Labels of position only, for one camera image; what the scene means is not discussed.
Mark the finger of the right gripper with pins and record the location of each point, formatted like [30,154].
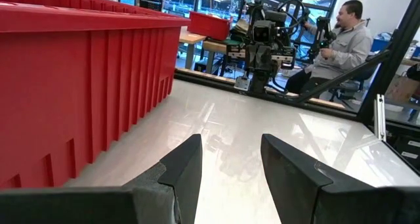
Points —
[265,57]
[252,57]

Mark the black mesh crate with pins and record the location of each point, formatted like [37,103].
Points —
[149,2]

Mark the seated person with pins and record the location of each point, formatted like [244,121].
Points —
[341,50]

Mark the blue container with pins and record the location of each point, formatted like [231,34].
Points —
[380,43]

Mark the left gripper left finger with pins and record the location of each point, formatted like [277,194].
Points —
[183,171]

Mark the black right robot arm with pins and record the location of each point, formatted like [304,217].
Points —
[262,76]

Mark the brown cardboard box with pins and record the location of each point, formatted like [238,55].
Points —
[402,87]

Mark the wooden side table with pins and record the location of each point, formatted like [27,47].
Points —
[192,40]

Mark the silver aluminium bracket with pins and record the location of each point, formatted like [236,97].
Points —
[380,117]

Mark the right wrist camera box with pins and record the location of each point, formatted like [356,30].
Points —
[262,31]

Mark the small red plastic bin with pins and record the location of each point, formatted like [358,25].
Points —
[210,25]

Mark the red plastic laundry bin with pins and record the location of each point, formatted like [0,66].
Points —
[82,86]

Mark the black office chair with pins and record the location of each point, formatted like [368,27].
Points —
[351,84]

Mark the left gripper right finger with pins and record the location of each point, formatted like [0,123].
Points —
[292,178]

